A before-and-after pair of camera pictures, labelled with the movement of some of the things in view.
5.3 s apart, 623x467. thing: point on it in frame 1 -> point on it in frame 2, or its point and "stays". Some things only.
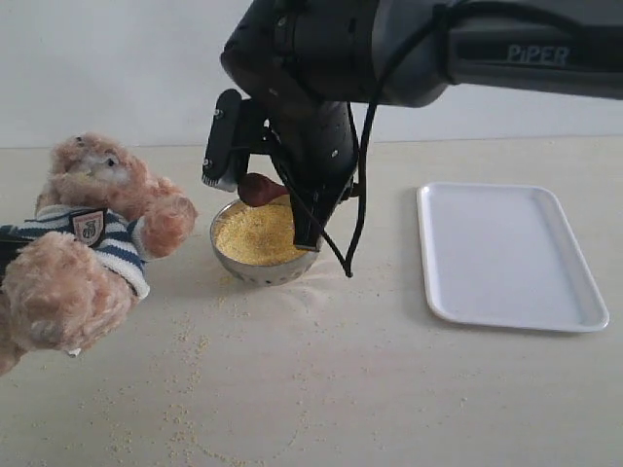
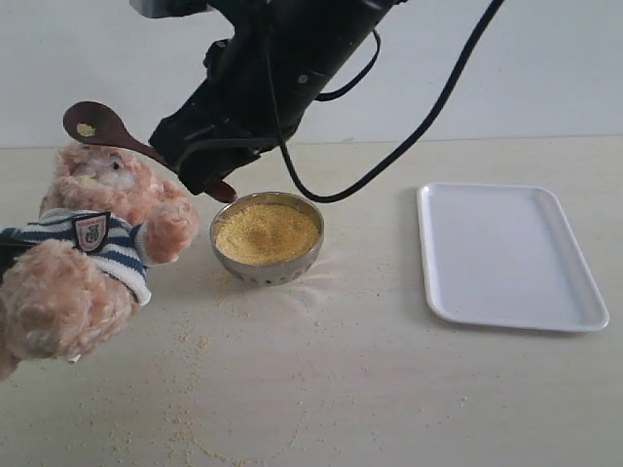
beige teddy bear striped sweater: (71, 268) stays
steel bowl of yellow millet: (254, 245) stays
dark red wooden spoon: (255, 190) -> (92, 123)
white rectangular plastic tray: (504, 254) stays
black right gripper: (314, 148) -> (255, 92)
